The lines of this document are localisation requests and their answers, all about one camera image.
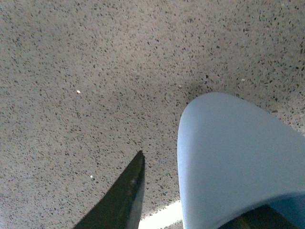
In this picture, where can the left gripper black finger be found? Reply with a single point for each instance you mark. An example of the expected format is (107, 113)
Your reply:
(121, 207)

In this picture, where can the light blue plastic cup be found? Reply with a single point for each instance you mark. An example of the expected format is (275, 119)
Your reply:
(234, 157)

